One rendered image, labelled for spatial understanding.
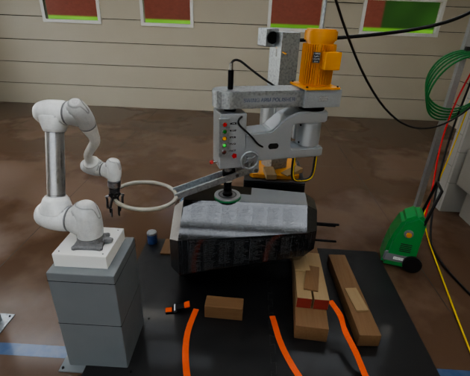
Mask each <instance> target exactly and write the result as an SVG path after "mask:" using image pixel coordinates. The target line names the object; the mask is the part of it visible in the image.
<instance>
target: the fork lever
mask: <svg viewBox="0 0 470 376"><path fill-rule="evenodd" d="M250 173H252V169H251V170H246V169H243V168H242V167H240V168H235V173H232V174H229V175H226V176H224V177H222V176H223V175H222V171H219V172H215V173H213V174H211V175H207V176H204V177H202V178H199V179H196V180H194V181H190V182H188V183H185V184H181V185H179V186H176V187H173V190H174V189H175V190H176V191H177V192H178V193H175V196H177V197H178V199H180V198H183V197H186V196H188V195H192V194H194V193H197V192H200V191H202V190H205V189H209V188H211V187H214V186H217V185H220V184H223V183H225V182H228V181H231V180H233V179H236V178H239V177H242V176H244V175H248V174H250ZM220 177H221V178H220Z"/></svg>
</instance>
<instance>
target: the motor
mask: <svg viewBox="0 0 470 376"><path fill-rule="evenodd" d="M336 30H337V29H329V28H326V29H320V28H307V30H305V33H304V39H305V40H306V42H305V43H303V48H302V54H301V67H300V74H299V81H290V83H291V84H292V85H295V86H297V87H300V88H302V89H303V90H340V87H339V86H334V85H332V84H331V80H332V74H333V70H339V68H340V63H341V58H342V52H339V51H336V46H337V45H336V44H334V43H335V41H337V37H338V31H336Z"/></svg>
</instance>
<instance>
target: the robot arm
mask: <svg viewBox="0 0 470 376"><path fill-rule="evenodd" d="M32 114H33V117H34V118H35V119H36V120H37V121H38V122H39V123H40V125H41V128H42V130H43V131H45V143H46V189H47V195H45V196H44V197H43V199H42V202H41V204H39V205H38V206H37V207H36V209H35V211H34V220H35V222H36V223H37V224H38V225H40V226H41V227H43V228H46V229H49V230H53V231H68V232H70V233H72V234H75V235H76V237H77V241H76V242H75V244H74V245H73V246H72V247H71V249H72V251H76V250H88V251H102V250H103V246H104V244H105V243H109V242H113V238H112V237H109V236H110V233H104V226H103V219H102V215H101V211H100V210H99V208H98V205H97V204H96V203H95V202H94V201H91V200H81V201H78V202H76V203H75V204H74V205H72V202H71V200H70V197H69V196H68V195H67V194H66V170H65V134H64V132H66V130H67V128H68V125H73V126H76V127H79V129H80V130H81V131H82V132H83V133H84V134H85V135H86V136H87V137H88V139H89V140H90V142H89V144H88V146H87V147H86V149H85V151H84V160H82V161H81V164H80V167H81V170H82V171H83V172H85V173H87V174H89V175H95V176H102V177H104V178H106V179H107V186H108V187H109V194H108V195H105V198H106V207H107V209H109V212H110V215H111V217H113V208H112V204H113V200H114V199H117V200H119V196H120V195H121V202H122V203H124V195H125V194H124V193H121V192H120V186H121V176H122V167H121V163H120V161H119V160H118V159H117V158H114V157H112V158H109V159H108V160H107V162H106V163H105V162H102V161H101V160H100V159H98V158H97V157H96V156H93V154H94V152H95V151H96V149H97V148H98V147H99V145H100V141H101V139H100V135H99V132H98V127H97V124H96V121H95V117H94V115H93V113H92V111H91V110H90V109H89V107H88V106H87V105H86V104H85V103H84V102H83V101H82V100H80V99H79V98H71V99H70V100H68V101H64V100H57V99H47V100H42V101H38V102H37V103H36V104H35V105H34V106H33V108H32ZM109 196H110V205H109V204H108V198H109Z"/></svg>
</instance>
